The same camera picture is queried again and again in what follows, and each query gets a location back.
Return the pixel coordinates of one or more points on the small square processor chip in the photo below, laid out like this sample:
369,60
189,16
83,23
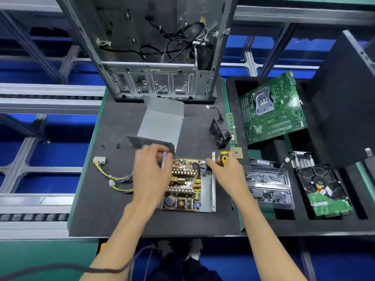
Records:
236,152

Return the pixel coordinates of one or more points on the clear plastic screw tray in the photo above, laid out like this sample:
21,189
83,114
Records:
269,187

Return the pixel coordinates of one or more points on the person's left forearm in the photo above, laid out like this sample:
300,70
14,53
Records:
120,248

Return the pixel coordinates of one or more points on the green motherboard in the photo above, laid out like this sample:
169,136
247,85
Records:
275,111

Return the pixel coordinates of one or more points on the person's left hand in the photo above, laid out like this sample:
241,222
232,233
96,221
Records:
149,178

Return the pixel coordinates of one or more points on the black hard disk drive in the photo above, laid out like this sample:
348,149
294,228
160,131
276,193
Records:
324,190

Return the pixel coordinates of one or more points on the grey power supply cover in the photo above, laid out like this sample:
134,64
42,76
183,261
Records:
158,120

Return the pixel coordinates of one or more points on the person's right forearm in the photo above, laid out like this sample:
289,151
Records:
266,245

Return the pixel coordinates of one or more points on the silver computer tower chassis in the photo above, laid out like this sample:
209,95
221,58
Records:
146,79

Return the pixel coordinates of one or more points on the person's dark trousers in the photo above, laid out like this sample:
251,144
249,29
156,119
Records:
181,271

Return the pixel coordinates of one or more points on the green memory stick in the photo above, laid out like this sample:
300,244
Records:
231,125

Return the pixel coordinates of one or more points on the person's right hand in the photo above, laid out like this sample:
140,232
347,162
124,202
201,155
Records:
229,175

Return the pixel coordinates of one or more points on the small black screws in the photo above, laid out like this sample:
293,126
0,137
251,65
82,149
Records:
117,145

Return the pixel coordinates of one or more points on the person's shoe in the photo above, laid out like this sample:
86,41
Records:
166,248
195,250

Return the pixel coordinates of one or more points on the aluminium conveyor frame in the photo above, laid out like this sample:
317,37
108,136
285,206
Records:
47,99

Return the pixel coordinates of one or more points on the silver heatsink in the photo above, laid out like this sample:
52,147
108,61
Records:
303,159

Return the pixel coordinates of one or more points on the black foam parts tray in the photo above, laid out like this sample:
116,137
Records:
345,96

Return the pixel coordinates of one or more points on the power supply metal base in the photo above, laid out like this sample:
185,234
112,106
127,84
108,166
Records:
208,196

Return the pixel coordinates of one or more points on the black foam work mat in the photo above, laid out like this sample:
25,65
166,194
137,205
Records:
111,213

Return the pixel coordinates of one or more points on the black cooling fan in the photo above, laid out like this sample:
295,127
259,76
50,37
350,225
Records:
221,131

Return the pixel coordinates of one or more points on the person's right shoe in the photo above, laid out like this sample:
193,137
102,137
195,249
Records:
195,250

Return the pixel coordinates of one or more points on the person's left shoe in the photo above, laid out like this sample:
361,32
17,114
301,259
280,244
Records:
166,248

